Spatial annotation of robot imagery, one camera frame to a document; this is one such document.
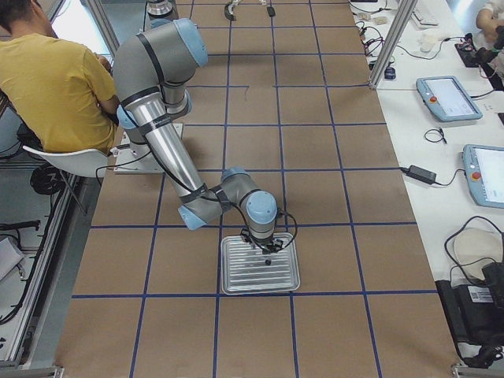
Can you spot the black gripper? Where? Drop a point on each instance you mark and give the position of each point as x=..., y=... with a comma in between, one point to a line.
x=263, y=244

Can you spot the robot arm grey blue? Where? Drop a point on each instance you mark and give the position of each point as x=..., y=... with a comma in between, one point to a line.
x=150, y=71

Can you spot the ribbed metal tray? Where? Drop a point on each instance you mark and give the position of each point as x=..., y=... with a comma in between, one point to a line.
x=243, y=268

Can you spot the black power adapter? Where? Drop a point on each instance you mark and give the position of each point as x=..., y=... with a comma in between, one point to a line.
x=420, y=174

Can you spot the white chair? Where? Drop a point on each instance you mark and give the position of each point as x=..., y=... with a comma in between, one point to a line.
x=90, y=163

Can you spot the teach pendant near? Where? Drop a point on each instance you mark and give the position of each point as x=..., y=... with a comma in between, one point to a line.
x=483, y=167

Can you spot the teach pendant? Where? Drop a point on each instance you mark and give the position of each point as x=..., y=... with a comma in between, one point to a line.
x=446, y=99
x=483, y=167

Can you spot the teach pendant far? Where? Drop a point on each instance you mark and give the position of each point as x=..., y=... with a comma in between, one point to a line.
x=446, y=99

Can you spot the black metal brake pad plate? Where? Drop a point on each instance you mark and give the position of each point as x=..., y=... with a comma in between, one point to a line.
x=271, y=11

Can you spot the curved brake shoe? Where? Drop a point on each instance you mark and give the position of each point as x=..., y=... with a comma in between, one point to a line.
x=229, y=10

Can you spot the man in yellow shirt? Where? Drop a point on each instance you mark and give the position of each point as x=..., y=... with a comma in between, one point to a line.
x=60, y=89

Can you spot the white keyboard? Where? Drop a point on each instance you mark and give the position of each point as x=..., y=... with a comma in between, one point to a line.
x=423, y=17

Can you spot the person at far desk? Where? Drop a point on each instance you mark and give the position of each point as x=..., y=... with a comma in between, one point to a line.
x=488, y=20

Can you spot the aluminium frame post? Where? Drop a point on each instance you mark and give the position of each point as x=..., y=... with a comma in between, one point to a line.
x=398, y=25

